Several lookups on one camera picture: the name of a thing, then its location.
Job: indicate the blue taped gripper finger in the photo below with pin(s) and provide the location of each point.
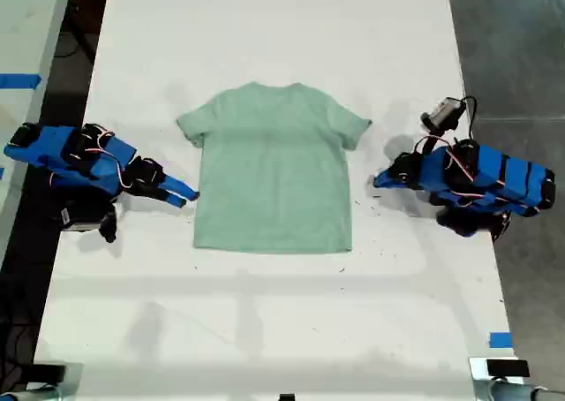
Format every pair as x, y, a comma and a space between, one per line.
178, 187
388, 183
388, 175
170, 197

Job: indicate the pale green T-shirt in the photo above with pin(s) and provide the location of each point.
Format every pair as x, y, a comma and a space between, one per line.
273, 176

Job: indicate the black silver camera box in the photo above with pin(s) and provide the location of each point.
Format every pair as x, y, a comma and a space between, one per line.
443, 113

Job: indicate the metal table clamp bracket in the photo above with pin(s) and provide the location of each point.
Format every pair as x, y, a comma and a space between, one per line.
73, 376
477, 374

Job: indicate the short blue tape strip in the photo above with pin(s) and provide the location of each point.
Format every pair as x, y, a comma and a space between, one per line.
501, 340

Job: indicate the long blue tape strip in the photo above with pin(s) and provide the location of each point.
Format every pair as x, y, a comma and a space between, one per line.
20, 81

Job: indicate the small black box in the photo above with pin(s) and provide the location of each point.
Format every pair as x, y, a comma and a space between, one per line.
507, 368

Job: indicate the short black camera stalk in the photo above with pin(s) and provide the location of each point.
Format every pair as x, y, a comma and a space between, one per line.
109, 226
436, 139

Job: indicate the black camera box white label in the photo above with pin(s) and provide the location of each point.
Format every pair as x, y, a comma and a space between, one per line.
81, 215

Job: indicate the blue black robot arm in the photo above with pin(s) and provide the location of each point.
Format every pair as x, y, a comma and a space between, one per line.
503, 176
53, 149

